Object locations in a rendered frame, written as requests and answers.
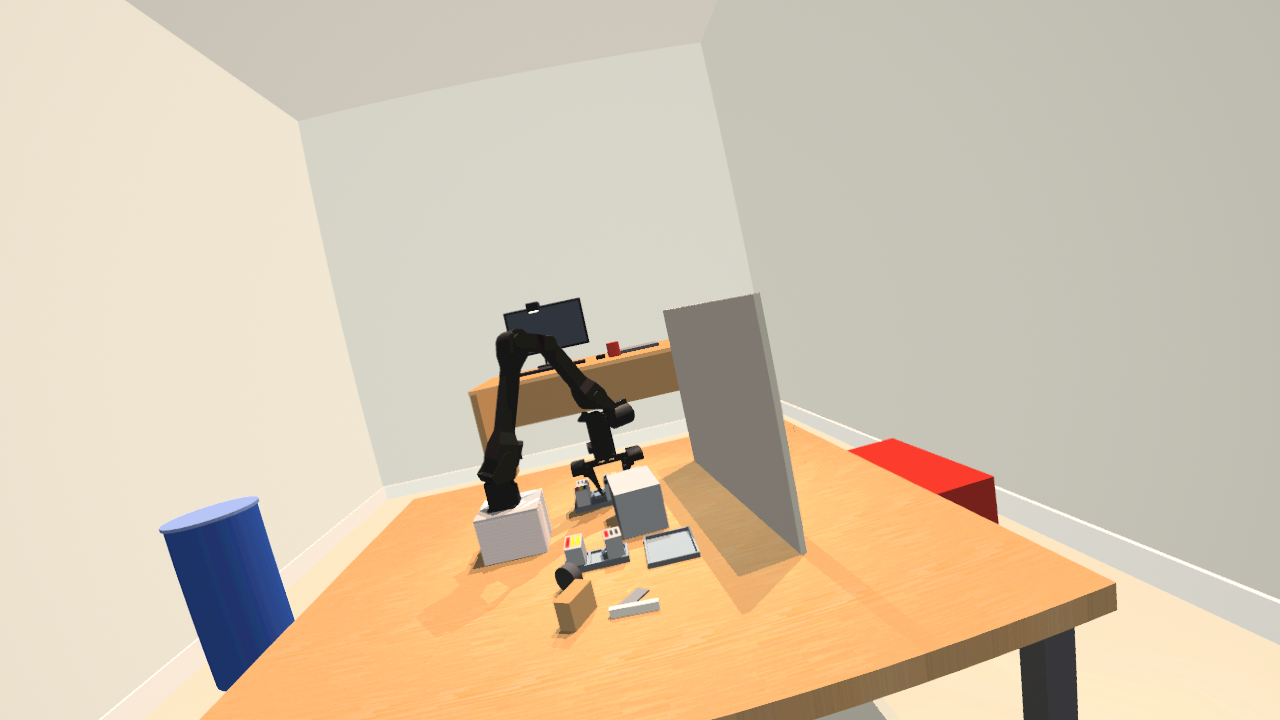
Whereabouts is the tan rectangular block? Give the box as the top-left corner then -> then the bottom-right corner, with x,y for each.
553,579 -> 596,632

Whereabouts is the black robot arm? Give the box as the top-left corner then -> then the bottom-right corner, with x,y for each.
477,329 -> 635,512

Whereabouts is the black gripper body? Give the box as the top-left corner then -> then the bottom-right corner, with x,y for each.
570,433 -> 644,477

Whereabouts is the white rectangular bar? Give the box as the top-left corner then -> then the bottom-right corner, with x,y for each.
609,598 -> 660,619

